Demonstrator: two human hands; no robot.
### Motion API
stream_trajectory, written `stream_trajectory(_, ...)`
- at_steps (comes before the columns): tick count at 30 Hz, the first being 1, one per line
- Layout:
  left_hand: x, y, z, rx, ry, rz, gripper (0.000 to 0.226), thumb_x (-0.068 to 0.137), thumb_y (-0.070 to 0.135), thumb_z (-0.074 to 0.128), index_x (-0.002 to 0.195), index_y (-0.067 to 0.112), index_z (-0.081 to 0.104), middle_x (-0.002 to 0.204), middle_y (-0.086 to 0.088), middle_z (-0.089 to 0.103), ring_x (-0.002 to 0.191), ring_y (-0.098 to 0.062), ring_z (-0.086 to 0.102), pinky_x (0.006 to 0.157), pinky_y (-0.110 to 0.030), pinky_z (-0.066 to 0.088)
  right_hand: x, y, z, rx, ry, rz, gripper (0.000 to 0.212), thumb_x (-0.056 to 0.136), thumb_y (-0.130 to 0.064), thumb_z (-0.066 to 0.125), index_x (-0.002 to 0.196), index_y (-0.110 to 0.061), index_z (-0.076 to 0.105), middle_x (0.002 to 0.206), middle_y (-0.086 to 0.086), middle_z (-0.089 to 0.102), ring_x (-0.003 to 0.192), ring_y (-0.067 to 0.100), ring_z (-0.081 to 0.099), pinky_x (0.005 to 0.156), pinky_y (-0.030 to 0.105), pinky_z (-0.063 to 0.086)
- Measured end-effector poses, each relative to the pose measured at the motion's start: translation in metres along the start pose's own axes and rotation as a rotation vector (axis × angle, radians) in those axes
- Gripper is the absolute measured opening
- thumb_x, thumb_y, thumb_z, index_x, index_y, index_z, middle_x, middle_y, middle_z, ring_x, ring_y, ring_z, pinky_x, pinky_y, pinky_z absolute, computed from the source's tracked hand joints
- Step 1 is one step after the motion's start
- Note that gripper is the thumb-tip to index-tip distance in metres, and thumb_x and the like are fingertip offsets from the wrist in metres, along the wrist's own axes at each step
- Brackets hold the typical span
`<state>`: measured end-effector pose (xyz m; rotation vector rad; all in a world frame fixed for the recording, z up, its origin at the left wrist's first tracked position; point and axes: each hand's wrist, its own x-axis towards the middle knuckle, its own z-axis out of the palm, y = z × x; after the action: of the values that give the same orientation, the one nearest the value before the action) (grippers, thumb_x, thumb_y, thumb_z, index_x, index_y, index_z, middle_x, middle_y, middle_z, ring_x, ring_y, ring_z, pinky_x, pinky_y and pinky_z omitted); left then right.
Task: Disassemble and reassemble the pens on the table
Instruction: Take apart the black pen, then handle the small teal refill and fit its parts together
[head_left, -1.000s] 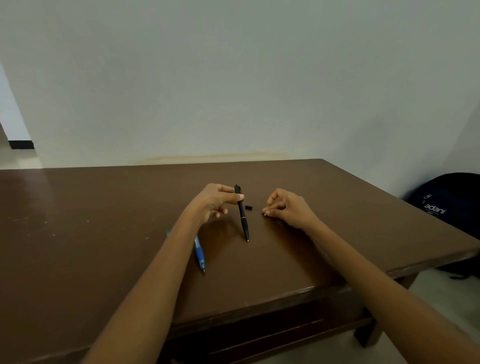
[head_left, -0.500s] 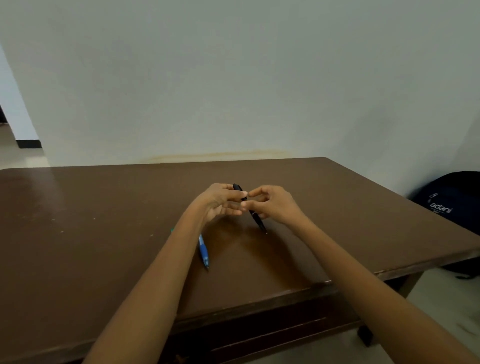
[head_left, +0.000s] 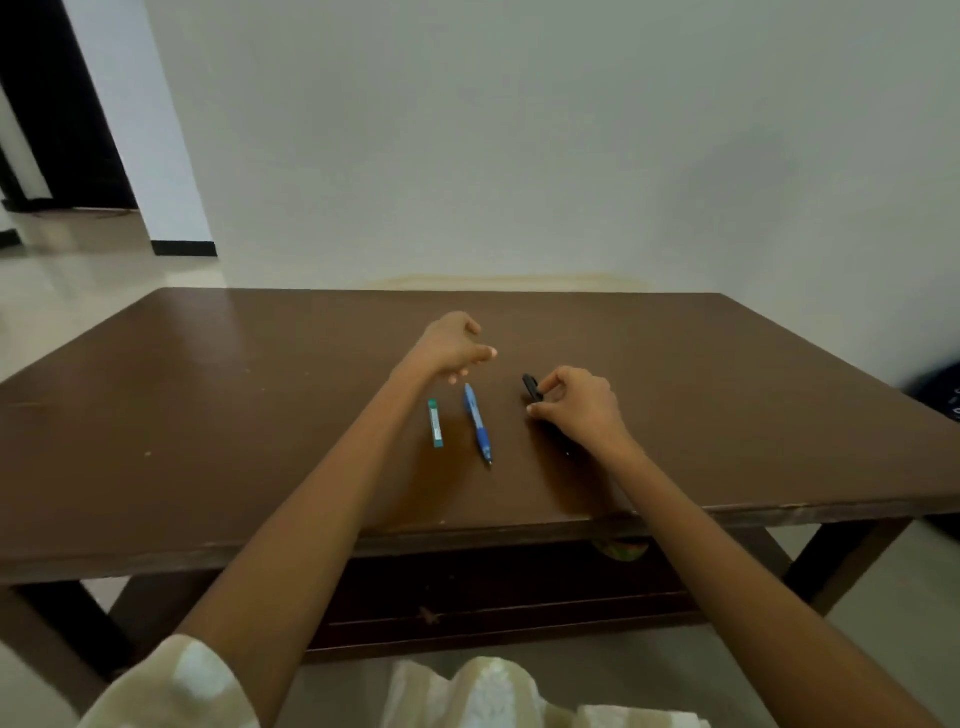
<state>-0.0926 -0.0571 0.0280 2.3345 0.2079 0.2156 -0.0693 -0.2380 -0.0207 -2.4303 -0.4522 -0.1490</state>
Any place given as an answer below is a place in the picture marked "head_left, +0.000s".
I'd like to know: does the person's right forearm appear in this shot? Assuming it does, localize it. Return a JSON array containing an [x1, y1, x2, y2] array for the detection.
[[596, 435, 942, 728]]

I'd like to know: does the person's left hand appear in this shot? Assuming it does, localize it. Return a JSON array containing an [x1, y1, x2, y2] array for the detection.
[[405, 310, 499, 386]]

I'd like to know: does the black pen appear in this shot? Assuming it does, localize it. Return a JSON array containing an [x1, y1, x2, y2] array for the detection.
[[522, 373, 575, 457]]

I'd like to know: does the green item under table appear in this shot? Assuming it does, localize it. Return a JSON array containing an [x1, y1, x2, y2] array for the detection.
[[592, 538, 651, 563]]

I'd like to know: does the person's left forearm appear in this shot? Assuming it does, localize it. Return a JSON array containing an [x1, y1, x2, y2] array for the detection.
[[171, 358, 432, 728]]

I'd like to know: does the person's right hand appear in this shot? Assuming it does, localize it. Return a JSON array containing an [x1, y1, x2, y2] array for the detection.
[[526, 365, 633, 456]]

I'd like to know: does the blue pen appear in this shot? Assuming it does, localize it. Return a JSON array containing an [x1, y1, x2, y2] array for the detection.
[[462, 382, 495, 467]]

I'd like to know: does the cream patterned garment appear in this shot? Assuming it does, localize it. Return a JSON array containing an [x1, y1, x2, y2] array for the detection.
[[77, 633, 714, 728]]

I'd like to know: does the dark bag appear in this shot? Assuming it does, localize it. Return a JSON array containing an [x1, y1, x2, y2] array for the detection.
[[898, 361, 960, 426]]

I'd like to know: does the black door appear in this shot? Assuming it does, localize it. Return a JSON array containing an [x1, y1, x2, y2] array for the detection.
[[0, 0, 141, 216]]

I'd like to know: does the brown wooden table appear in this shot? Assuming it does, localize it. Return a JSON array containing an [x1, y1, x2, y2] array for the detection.
[[0, 287, 960, 687]]

